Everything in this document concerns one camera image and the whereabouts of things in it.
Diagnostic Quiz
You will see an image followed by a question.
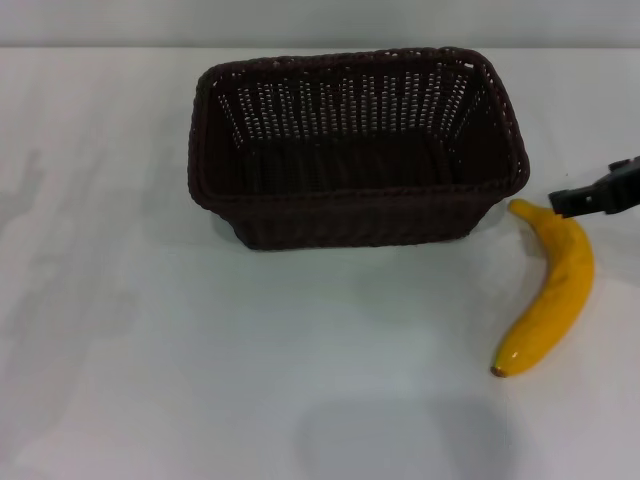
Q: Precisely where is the dark brown woven basket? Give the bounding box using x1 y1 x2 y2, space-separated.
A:
186 47 531 250

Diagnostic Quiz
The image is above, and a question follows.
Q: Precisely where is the yellow banana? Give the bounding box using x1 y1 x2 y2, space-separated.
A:
489 198 596 379

